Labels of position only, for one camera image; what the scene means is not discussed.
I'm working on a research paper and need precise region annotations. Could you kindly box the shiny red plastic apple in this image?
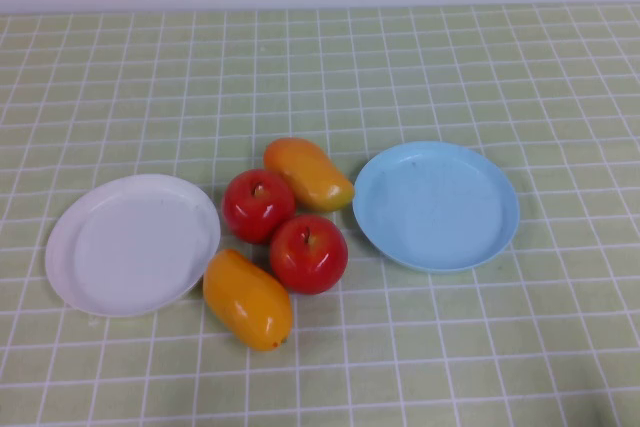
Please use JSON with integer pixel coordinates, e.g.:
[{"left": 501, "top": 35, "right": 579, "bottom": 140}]
[
  {"left": 269, "top": 213, "right": 349, "bottom": 296},
  {"left": 221, "top": 168, "right": 297, "bottom": 246}
]

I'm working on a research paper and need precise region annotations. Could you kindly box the orange mango with red blush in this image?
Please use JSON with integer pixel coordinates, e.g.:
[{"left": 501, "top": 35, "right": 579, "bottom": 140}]
[{"left": 263, "top": 137, "right": 356, "bottom": 213}]

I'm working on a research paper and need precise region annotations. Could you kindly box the plain yellow-orange mango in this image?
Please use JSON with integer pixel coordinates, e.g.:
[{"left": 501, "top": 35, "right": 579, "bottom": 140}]
[{"left": 202, "top": 248, "right": 294, "bottom": 353}]

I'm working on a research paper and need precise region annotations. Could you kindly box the white round plastic plate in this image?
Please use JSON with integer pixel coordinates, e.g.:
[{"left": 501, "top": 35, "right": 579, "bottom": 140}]
[{"left": 44, "top": 173, "right": 222, "bottom": 318}]

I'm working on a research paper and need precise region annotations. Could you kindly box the light blue round plate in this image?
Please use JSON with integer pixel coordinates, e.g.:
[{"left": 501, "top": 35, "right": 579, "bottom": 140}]
[{"left": 352, "top": 140, "right": 521, "bottom": 274}]

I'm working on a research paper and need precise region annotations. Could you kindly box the green white checkered tablecloth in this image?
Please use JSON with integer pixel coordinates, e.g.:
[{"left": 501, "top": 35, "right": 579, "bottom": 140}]
[{"left": 0, "top": 4, "right": 640, "bottom": 427}]

